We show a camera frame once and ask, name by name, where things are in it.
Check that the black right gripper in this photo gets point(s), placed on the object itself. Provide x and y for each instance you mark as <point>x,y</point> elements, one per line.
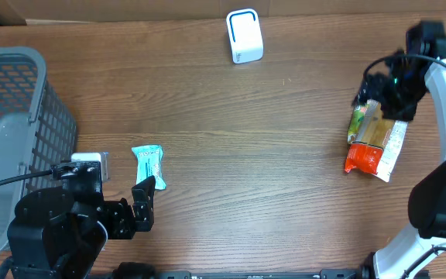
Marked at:
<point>368,90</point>

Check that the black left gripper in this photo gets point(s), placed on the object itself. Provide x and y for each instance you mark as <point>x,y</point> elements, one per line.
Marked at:
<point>131,216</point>

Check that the teal snack bar packet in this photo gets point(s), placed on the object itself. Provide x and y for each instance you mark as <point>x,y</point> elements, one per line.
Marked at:
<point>149,164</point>

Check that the green drink pouch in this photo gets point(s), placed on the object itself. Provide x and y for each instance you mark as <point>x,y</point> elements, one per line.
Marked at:
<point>356,120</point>

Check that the orange San Remo pasta packet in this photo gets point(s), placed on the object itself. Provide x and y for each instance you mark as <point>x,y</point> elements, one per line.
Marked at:
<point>378,144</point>

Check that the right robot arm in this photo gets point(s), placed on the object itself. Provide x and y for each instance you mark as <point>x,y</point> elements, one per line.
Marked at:
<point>418,70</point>

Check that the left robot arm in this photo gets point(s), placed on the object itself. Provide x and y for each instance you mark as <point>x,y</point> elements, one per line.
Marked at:
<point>59,232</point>

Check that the white barcode scanner stand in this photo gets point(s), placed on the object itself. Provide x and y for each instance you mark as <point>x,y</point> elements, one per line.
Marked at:
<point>245,36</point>

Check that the grey plastic mesh basket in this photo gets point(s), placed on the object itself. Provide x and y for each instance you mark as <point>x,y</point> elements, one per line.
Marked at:
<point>37,129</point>

